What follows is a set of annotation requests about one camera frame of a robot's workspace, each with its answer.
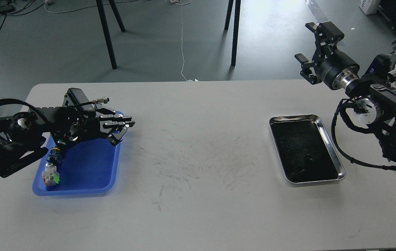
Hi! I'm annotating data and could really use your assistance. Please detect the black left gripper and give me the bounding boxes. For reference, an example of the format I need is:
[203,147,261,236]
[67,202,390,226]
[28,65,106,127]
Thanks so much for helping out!
[63,108,135,146]

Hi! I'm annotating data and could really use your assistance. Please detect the white floor cable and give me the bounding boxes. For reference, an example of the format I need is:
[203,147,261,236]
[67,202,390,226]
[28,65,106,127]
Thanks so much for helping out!
[169,0,198,82]

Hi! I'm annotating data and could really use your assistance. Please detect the black tripod legs left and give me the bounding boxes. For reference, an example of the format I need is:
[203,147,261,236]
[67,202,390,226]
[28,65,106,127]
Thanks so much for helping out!
[95,0,126,69]

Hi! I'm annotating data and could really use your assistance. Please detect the silver metal tray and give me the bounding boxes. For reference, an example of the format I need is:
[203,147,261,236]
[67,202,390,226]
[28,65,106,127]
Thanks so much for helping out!
[269,114,346,186]

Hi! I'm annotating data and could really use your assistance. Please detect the blue black switch base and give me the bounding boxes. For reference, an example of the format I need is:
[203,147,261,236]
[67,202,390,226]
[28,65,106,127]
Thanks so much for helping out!
[47,147,63,165]

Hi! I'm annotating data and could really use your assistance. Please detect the blue plastic tray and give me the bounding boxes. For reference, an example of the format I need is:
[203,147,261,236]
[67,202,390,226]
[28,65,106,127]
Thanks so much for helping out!
[32,138,122,196]

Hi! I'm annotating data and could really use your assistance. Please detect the black tripod legs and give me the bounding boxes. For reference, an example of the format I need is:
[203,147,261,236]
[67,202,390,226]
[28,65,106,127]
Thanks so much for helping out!
[95,0,126,69]
[224,0,241,67]

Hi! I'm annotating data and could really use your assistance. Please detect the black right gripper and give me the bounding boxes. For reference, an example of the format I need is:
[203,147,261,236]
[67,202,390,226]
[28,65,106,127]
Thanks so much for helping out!
[294,21,360,90]

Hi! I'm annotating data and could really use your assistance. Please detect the white green switch block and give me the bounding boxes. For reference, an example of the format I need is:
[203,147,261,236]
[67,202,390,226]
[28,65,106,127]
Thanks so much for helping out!
[42,163,60,187]

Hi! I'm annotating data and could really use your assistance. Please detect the white cardboard box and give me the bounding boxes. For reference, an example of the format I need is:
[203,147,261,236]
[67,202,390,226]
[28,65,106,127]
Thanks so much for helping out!
[358,0,381,15]

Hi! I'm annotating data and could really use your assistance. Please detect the black tripod legs right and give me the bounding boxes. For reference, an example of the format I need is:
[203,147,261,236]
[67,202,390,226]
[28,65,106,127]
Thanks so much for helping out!
[224,0,241,67]

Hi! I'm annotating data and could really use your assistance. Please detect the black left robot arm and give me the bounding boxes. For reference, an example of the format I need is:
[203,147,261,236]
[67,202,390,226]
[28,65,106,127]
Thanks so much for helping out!
[0,88,135,184]

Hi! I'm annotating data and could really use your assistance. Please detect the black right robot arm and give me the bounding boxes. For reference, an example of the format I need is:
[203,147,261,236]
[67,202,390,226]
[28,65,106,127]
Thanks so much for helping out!
[294,21,396,170]

